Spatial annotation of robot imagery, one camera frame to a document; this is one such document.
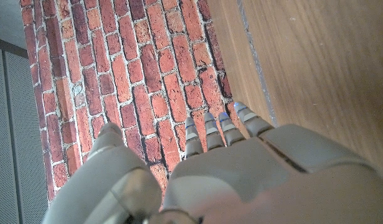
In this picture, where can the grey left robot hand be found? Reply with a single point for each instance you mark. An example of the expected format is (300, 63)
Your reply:
(241, 174)

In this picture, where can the red brick print backdrop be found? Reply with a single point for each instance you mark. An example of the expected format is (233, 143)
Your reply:
(125, 68)

